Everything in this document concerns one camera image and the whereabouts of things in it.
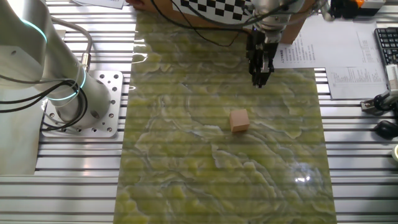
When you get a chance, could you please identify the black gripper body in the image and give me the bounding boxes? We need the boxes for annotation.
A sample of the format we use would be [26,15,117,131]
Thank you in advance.
[246,28,279,65]

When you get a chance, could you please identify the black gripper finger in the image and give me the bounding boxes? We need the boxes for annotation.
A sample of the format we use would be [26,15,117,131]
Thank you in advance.
[263,58,277,86]
[249,62,265,89]

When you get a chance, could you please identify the small wooden cube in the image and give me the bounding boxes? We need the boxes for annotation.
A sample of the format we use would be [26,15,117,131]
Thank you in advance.
[229,108,251,134]

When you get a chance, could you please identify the black rounded object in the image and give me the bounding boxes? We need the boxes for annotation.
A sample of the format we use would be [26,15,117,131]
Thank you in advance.
[373,119,398,140]

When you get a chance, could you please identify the person's bare hand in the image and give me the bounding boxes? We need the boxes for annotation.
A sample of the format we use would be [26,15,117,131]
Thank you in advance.
[126,0,146,10]

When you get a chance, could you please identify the white paper with text list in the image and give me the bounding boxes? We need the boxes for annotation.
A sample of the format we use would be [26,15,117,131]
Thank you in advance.
[272,14,358,70]

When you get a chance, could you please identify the orange and grey device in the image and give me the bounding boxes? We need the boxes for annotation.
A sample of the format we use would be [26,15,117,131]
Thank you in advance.
[329,0,387,18]

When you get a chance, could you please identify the white paper with printed table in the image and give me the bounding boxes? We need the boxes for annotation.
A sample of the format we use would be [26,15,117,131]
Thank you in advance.
[325,20,390,101]

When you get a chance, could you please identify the green marble pattern mat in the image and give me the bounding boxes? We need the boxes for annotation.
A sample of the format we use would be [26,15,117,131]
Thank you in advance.
[113,11,338,224]

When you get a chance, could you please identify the black computer keyboard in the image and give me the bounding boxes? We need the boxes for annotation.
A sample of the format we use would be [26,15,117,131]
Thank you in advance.
[374,27,398,68]

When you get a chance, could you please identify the white printed paper sheet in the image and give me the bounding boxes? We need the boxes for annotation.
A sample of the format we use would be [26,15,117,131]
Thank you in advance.
[71,0,127,10]

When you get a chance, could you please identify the black camera clamp mount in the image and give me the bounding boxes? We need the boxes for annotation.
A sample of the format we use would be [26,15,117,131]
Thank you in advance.
[360,90,398,117]

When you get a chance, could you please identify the silver depth camera on clamp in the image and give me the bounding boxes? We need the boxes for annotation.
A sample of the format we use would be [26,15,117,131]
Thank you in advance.
[384,63,398,93]

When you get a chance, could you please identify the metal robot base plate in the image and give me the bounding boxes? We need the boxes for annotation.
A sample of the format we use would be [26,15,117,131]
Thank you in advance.
[40,70,124,139]

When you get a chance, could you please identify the grey robot conduit cable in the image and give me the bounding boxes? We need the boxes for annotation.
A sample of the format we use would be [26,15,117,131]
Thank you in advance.
[49,16,94,73]

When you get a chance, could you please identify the black cables at robot base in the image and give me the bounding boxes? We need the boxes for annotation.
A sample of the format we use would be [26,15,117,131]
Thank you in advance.
[0,78,90,132]

